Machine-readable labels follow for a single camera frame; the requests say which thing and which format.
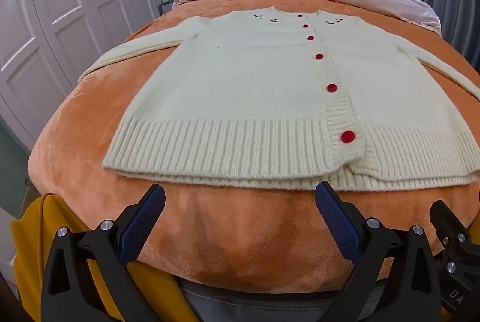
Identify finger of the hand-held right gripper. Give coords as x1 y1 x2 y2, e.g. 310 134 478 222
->
429 200 471 259

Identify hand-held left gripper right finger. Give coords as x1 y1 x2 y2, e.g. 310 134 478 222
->
315 181 443 322

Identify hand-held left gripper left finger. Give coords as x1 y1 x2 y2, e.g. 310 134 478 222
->
39 184 166 322

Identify cream knit cardigan red buttons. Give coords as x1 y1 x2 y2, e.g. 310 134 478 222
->
77 6 480 193

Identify orange plush blanket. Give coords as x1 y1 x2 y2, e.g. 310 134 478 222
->
28 0 480 298

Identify grey bed base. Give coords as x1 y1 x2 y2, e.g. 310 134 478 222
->
180 275 351 322

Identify yellow cloth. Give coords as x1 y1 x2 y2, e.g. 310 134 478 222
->
9 192 181 322

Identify white wardrobe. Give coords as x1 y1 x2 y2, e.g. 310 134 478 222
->
0 0 166 153

